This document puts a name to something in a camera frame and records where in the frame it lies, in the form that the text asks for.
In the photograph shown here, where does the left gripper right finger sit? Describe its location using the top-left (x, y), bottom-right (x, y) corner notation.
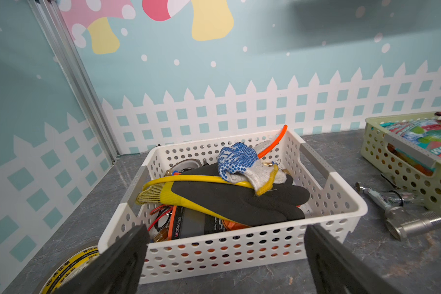
top-left (305, 224), bottom-right (400, 294)

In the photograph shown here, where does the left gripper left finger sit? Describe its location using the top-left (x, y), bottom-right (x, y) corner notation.
top-left (55, 225), bottom-right (149, 294)

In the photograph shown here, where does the teal Fox's mint bag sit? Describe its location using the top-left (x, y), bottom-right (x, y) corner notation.
top-left (381, 119), bottom-right (441, 158)

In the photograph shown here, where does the white plastic basket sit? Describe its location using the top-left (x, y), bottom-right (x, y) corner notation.
top-left (98, 131), bottom-right (368, 284)

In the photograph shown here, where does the green plastic basket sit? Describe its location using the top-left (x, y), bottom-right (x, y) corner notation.
top-left (361, 112), bottom-right (441, 217)

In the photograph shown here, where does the tape roll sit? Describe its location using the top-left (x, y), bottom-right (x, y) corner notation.
top-left (34, 241), bottom-right (100, 294)

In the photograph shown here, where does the metal fitting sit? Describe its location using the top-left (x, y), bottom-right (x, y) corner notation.
top-left (355, 173), bottom-right (441, 241)

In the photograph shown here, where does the yellow black tool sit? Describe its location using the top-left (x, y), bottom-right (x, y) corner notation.
top-left (136, 164), bottom-right (311, 227)

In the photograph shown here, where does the orange tube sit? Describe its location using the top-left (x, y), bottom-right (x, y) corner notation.
top-left (258, 124), bottom-right (288, 159)

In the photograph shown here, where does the blue white work glove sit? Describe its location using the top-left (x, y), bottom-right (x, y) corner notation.
top-left (218, 142), bottom-right (287, 196)

